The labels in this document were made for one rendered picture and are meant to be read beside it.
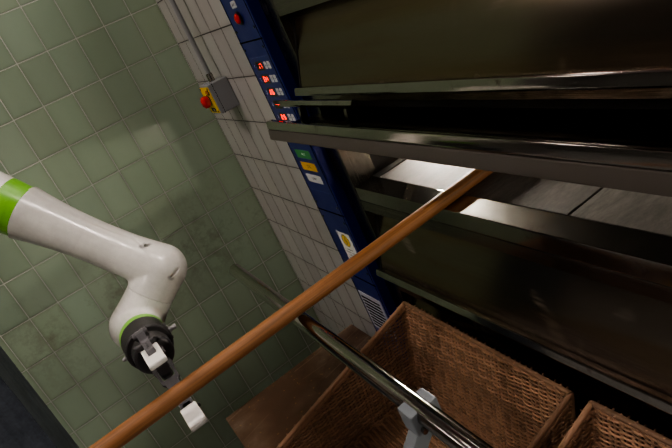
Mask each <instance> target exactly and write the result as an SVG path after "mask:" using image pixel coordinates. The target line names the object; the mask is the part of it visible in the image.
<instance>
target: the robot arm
mask: <svg viewBox="0 0 672 448"><path fill-rule="evenodd" d="M0 233H1V234H4V235H7V236H8V238H11V239H15V240H19V241H23V242H27V243H31V244H34V245H38V246H41V247H44V248H48V249H51V250H54V251H57V252H60V253H63V254H66V255H69V256H72V257H74V258H77V259H80V260H82V261H85V262H87V263H90V264H92V265H95V266H97V267H99V268H102V269H104V270H106V271H108V272H110V273H112V274H117V275H119V276H121V277H123V278H125V279H126V280H127V281H128V286H127V288H126V290H125V292H124V294H123V296H122V298H121V300H120V301H119V303H118V305H117V307H116V308H115V310H114V312H113V313H112V315H111V317H110V320H109V333H110V336H111V338H112V340H113V341H114V342H115V344H116V345H117V346H119V347H120V348H122V350H123V352H124V354H125V357H124V358H123V359H122V361H123V362H126V361H128V362H129V363H130V364H131V365H132V366H133V367H135V368H137V369H139V370H140V371H141V372H143V373H146V374H153V375H154V376H155V377H156V378H158V380H159V381H160V383H161V384H162V386H163V387H164V388H167V389H168V390H169V389H170V388H171V387H173V386H174V385H175V384H177V383H178V382H180V379H179V378H180V375H179V373H178V372H177V370H176V369H175V367H174V363H173V362H172V361H173V358H174V354H175V349H174V340H173V338H174V337H173V335H172V334H171V333H172V330H174V329H176V328H177V326H176V325H175V323H174V324H173V325H171V326H168V327H167V326H166V324H165V320H166V317H167V314H168V312H169V309H170V306H171V304H172V302H173V300H174V298H175V296H176V294H177V292H178V290H179V288H180V286H181V285H182V283H183V281H184V279H185V277H186V274H187V262H186V259H185V257H184V255H183V253H182V252H181V251H180V250H179V249H178V248H176V247H174V246H172V245H169V244H166V243H162V242H159V241H155V240H152V239H149V238H145V237H142V236H139V235H136V234H134V233H131V232H128V231H126V230H123V229H120V228H118V227H115V226H113V225H110V224H108V223H106V222H103V221H101V220H99V219H96V218H94V217H92V216H90V215H88V214H86V213H83V212H81V211H79V210H77V209H75V208H73V207H71V206H70V205H68V204H66V203H64V202H62V201H60V200H58V199H57V198H55V197H53V196H51V195H50V194H48V193H46V192H45V191H43V190H41V189H40V188H38V187H32V186H30V185H28V184H26V183H24V182H22V181H20V180H18V179H16V178H14V177H12V176H10V175H8V174H5V173H3V172H1V171H0ZM170 367H171V368H172V369H171V368H170ZM172 370H173V371H174V375H173V371H172ZM172 375H173V376H172ZM160 376H161V377H162V379H164V380H166V379H167V380H166V381H163V380H162V379H161V377H160ZM178 406H179V407H180V409H181V411H180V412H181V414H182V416H183V417H184V419H185V421H186V423H187V424H188V426H189V428H190V429H191V431H192V432H195V431H196V430H197V429H199V428H200V427H201V426H203V425H204V424H205V423H206V422H208V420H207V418H206V417H205V415H204V414H203V412H202V411H201V409H200V408H199V407H200V406H201V404H200V403H199V402H198V403H196V402H195V401H193V400H192V399H191V397H189V398H188V399H186V400H185V401H184V402H182V403H181V404H180V405H178Z"/></svg>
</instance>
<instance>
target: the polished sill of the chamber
mask: <svg viewBox="0 0 672 448"><path fill-rule="evenodd" d="M355 189H356V191H357V193H358V196H359V198H360V200H362V201H365V202H369V203H372V204H376V205H379V206H383V207H386V208H390V209H394V210H397V211H401V212H404V213H408V214H412V213H413V212H415V211H416V210H417V209H419V208H420V207H422V206H423V205H424V204H426V203H427V202H429V201H430V200H431V199H433V198H434V197H435V196H437V195H438V194H440V193H441V192H442V191H443V190H438V189H433V188H428V187H423V186H419V185H414V184H409V183H404V182H399V181H394V180H389V179H384V178H379V177H374V176H372V177H370V178H369V179H367V180H366V181H364V182H363V183H361V184H359V185H358V186H356V187H355ZM430 220H433V221H436V222H440V223H444V224H447V225H451V226H454V227H458V228H461V229H465V230H469V231H472V232H476V233H479V234H483V235H486V236H490V237H493V238H497V239H501V240H504V241H508V242H511V243H515V244H518V245H522V246H526V247H529V248H533V249H536V250H540V251H543V252H547V253H551V254H554V255H558V256H561V257H565V258H568V259H572V260H576V261H579V262H583V263H586V264H590V265H593V266H597V267H600V268H604V269H608V270H611V271H615V272H618V273H622V274H625V275H629V276H633V277H636V278H640V279H643V280H647V281H650V282H654V283H658V284H661V285H665V286H668V287H672V237H669V236H664V235H659V234H654V233H649V232H644V231H639V230H634V229H629V228H625V227H620V226H615V225H610V224H605V223H600V222H595V221H590V220H585V219H580V218H576V217H571V216H566V215H561V214H556V213H551V212H546V211H541V210H536V209H531V208H526V207H522V206H517V205H512V204H507V203H502V202H497V201H492V200H487V199H482V198H477V197H473V196H468V195H462V196H461V197H459V198H458V199H457V200H455V201H454V202H453V203H451V204H450V205H449V206H447V207H446V208H445V209H443V210H442V211H440V212H439V213H438V214H436V215H435V216H434V217H432V218H431V219H430Z"/></svg>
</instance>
